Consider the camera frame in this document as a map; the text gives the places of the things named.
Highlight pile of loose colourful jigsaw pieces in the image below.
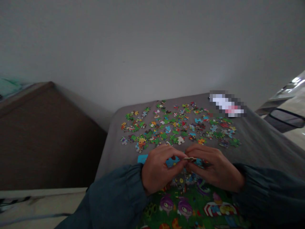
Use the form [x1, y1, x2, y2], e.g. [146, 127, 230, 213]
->
[120, 100, 241, 154]

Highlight partly assembled cartoon jigsaw puzzle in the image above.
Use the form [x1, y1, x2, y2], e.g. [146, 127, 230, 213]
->
[138, 154, 252, 229]

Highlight white plastic furniture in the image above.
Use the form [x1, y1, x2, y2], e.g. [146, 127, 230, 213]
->
[255, 70, 305, 116]

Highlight pale green cloth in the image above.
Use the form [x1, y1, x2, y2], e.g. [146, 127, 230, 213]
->
[0, 78, 25, 99]

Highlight person's right hand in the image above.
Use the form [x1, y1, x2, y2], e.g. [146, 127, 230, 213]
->
[185, 144, 246, 193]

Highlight brown upholstered furniture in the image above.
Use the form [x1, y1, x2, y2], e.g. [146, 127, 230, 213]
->
[0, 81, 108, 191]

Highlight person's left hand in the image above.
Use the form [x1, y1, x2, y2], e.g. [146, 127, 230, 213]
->
[142, 144, 189, 196]

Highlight grey bag with black trim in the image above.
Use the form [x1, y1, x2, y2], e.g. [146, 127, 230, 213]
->
[264, 108, 305, 134]

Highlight grey table cloth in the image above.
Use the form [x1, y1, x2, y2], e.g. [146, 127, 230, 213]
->
[94, 92, 305, 188]

